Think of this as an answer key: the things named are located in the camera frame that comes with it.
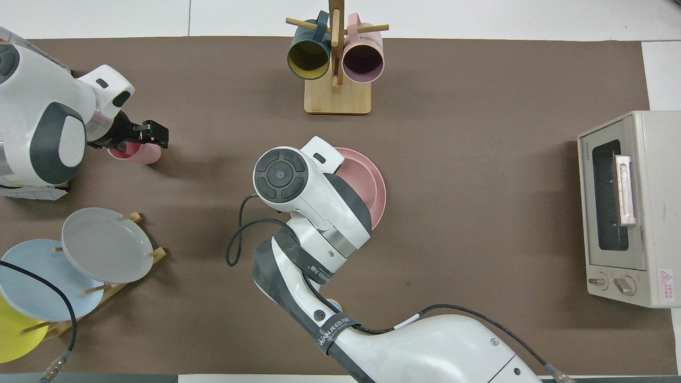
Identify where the pink speckled plate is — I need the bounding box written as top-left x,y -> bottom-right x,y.
289,157 -> 387,231

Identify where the pink bowl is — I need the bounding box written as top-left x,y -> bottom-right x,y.
333,148 -> 378,214

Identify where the pink tumbler cup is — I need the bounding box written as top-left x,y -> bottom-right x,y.
106,140 -> 162,165

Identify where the brown table mat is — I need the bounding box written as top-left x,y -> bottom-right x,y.
0,36 -> 679,376

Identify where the grey plate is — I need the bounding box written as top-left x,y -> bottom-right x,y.
61,207 -> 154,284

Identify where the wooden plate rack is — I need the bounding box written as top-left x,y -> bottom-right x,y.
21,212 -> 167,341

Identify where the beige toaster oven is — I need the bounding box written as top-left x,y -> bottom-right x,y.
577,110 -> 681,309

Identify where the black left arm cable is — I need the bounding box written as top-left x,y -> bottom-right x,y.
0,260 -> 78,382

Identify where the wooden mug tree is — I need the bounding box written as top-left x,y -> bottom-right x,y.
286,0 -> 389,115

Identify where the dark teal mug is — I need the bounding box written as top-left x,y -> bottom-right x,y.
287,11 -> 331,81

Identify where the light blue plate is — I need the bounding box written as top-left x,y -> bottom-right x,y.
0,239 -> 105,322

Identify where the pale pink mug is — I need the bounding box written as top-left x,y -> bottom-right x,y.
342,13 -> 385,84

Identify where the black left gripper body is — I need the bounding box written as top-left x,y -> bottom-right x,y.
87,111 -> 145,150

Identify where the yellow plate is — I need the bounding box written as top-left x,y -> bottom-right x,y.
0,295 -> 49,364

